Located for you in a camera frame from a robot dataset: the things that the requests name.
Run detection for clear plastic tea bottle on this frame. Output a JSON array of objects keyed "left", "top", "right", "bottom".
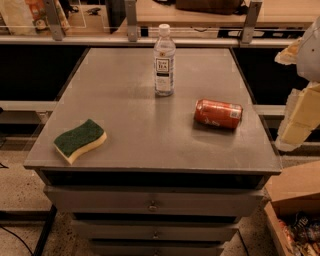
[{"left": 153, "top": 24, "right": 176, "bottom": 96}]

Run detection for green and yellow sponge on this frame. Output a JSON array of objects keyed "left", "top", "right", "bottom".
[{"left": 54, "top": 119, "right": 107, "bottom": 165}]

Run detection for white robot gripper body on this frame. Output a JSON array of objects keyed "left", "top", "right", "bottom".
[{"left": 296, "top": 17, "right": 320, "bottom": 82}]

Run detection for black floor cable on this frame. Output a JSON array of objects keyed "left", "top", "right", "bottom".
[{"left": 0, "top": 223, "right": 36, "bottom": 256}]

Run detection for cardboard box with snacks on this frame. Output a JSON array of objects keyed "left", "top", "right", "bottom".
[{"left": 264, "top": 161, "right": 320, "bottom": 256}]

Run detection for red coke can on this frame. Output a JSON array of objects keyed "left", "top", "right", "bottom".
[{"left": 194, "top": 99, "right": 243, "bottom": 129}]

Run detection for top grey drawer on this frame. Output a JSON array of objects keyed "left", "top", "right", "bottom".
[{"left": 44, "top": 185, "right": 263, "bottom": 217}]

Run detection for bottom grey drawer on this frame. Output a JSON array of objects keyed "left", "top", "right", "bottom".
[{"left": 90, "top": 241, "right": 224, "bottom": 256}]

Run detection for grey drawer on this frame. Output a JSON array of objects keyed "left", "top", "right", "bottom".
[
  {"left": 90, "top": 241, "right": 224, "bottom": 256},
  {"left": 44, "top": 185, "right": 263, "bottom": 217},
  {"left": 72, "top": 220, "right": 237, "bottom": 242}
]

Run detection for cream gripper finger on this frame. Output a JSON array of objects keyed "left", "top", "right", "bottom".
[
  {"left": 275, "top": 83, "right": 320, "bottom": 152},
  {"left": 274, "top": 38, "right": 302, "bottom": 65}
]

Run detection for snack bags in box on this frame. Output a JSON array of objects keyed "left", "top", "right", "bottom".
[{"left": 279, "top": 212, "right": 320, "bottom": 256}]

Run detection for metal railing with posts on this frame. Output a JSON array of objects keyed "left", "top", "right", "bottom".
[{"left": 0, "top": 0, "right": 320, "bottom": 48}]

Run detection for grey drawer cabinet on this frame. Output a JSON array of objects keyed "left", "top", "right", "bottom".
[{"left": 25, "top": 48, "right": 280, "bottom": 247}]

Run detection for middle grey drawer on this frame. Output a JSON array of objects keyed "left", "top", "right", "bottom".
[{"left": 72, "top": 220, "right": 237, "bottom": 242}]

